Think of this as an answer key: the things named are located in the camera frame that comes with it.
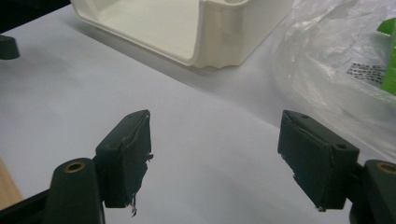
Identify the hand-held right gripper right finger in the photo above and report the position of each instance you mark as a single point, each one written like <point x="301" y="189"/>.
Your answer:
<point x="317" y="165"/>

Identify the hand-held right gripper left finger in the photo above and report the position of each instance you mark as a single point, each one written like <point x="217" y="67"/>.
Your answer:
<point x="120" y="161"/>

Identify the clear plastic bag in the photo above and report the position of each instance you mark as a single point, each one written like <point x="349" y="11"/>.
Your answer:
<point x="320" y="62"/>

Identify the green packet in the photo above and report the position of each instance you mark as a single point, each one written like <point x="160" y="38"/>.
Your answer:
<point x="389" y="62"/>

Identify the white plastic bin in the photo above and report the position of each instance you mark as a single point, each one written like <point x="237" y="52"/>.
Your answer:
<point x="155" y="28"/>

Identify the dark rounded object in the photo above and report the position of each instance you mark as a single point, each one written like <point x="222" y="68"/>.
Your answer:
<point x="7" y="47"/>

